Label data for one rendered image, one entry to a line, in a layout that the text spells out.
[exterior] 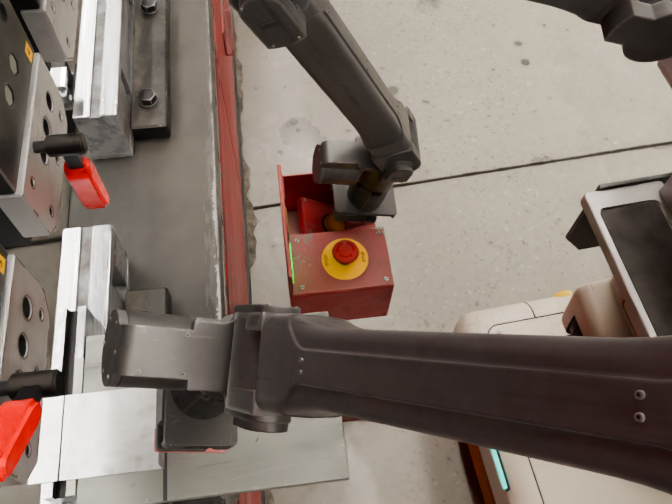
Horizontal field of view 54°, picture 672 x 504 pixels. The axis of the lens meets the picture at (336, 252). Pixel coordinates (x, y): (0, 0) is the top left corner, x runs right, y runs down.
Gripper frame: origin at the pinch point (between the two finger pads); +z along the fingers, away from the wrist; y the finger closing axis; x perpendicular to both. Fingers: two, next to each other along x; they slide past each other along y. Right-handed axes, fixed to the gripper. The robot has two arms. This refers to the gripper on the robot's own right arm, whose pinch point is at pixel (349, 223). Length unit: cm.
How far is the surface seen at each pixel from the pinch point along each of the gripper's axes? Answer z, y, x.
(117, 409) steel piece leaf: -23, 35, 36
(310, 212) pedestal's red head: -1.3, 7.0, -1.0
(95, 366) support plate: -22, 38, 31
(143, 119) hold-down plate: -11.3, 34.1, -9.7
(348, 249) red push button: -9.6, 3.8, 9.9
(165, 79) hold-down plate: -11.5, 31.0, -17.5
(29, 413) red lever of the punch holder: -52, 39, 43
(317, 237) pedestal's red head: -5.5, 7.3, 5.9
